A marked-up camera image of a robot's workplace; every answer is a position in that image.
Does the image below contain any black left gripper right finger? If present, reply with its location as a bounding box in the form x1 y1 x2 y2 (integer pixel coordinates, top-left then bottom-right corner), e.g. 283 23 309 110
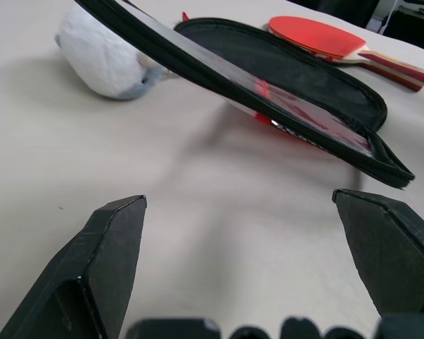
331 188 424 316

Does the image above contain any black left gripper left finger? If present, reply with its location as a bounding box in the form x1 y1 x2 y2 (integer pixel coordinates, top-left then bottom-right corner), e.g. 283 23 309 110
0 194 148 339

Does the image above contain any black zippered paddle case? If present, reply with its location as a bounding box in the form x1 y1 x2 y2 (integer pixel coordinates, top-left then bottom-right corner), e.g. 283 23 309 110
73 0 416 192

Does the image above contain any red table tennis paddle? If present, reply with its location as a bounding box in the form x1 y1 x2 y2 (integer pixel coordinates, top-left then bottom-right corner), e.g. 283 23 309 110
267 16 424 94

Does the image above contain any white fuzzy rounded object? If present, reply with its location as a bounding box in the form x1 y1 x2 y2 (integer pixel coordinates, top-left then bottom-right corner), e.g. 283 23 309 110
53 5 174 102

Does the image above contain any black background box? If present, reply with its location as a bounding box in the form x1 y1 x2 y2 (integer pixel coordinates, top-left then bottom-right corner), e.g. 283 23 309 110
384 0 424 54

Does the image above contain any white background cable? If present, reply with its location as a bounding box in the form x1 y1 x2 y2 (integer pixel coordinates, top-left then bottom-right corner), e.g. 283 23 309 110
382 0 399 35

